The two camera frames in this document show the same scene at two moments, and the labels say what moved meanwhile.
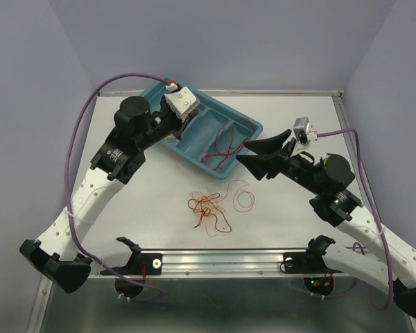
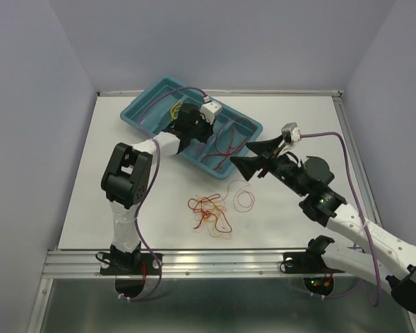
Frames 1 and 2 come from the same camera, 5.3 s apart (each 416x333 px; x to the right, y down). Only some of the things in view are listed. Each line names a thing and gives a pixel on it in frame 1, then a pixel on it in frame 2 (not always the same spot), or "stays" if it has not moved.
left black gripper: (181, 125) → (208, 130)
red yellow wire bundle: (206, 203) stays
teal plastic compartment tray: (215, 138) stays
